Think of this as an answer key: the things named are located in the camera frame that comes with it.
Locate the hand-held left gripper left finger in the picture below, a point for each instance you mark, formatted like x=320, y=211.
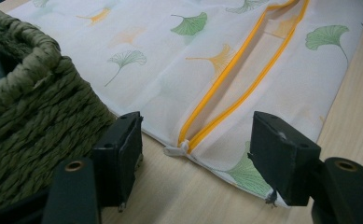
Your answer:
x=120, y=155

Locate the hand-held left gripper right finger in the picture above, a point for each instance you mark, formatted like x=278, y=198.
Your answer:
x=282, y=155

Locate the green woven basket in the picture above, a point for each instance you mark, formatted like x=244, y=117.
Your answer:
x=45, y=124

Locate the white leaf-print laundry bag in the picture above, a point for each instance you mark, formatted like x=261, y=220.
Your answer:
x=170, y=77

